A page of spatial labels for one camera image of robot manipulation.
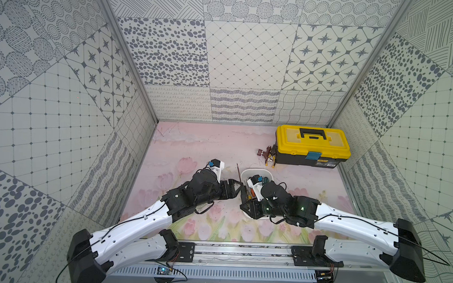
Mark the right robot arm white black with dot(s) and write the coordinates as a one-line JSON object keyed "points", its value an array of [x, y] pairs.
{"points": [[398, 244]]}

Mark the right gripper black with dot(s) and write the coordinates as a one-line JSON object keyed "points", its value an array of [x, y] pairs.
{"points": [[253, 206]]}

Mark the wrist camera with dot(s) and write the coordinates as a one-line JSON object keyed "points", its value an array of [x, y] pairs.
{"points": [[217, 167], [256, 182]]}

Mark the aluminium mounting rail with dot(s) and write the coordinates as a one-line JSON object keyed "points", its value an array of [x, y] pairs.
{"points": [[352, 254]]}

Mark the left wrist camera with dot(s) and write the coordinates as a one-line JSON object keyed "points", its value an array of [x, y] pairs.
{"points": [[217, 167]]}

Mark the medium orange black screwdriver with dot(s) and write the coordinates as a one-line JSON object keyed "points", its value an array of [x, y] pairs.
{"points": [[251, 194]]}

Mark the white plastic storage box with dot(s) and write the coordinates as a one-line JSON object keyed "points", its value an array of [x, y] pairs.
{"points": [[246, 174]]}

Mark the dark red metal fitting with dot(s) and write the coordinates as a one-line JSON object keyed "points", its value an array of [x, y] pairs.
{"points": [[266, 154]]}

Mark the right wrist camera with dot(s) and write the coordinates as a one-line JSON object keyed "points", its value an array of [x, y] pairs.
{"points": [[256, 182]]}

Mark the black yellow dotted screwdriver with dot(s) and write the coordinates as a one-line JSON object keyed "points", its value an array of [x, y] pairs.
{"points": [[243, 181]]}

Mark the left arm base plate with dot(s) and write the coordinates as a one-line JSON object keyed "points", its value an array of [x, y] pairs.
{"points": [[165, 247]]}

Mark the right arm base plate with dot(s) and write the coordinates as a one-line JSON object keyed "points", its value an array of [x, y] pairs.
{"points": [[314, 256]]}

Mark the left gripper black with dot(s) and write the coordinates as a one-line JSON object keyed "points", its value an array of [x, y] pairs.
{"points": [[227, 188]]}

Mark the yellow black toolbox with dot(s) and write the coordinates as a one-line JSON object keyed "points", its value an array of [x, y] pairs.
{"points": [[310, 146]]}

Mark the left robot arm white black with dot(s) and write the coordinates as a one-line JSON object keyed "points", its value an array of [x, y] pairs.
{"points": [[146, 236]]}

